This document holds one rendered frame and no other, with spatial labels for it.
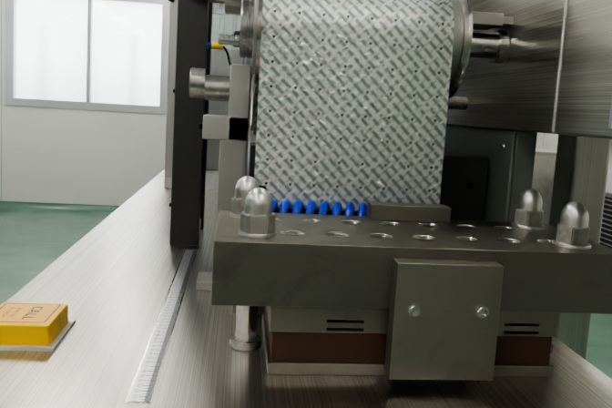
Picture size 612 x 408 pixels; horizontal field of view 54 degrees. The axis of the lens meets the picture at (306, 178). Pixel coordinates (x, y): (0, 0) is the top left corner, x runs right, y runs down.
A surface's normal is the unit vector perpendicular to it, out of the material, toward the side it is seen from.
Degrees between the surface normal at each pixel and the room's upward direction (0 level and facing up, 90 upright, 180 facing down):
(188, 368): 0
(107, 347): 0
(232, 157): 90
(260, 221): 90
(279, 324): 90
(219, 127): 90
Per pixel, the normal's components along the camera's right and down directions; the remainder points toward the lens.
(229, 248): 0.11, 0.12
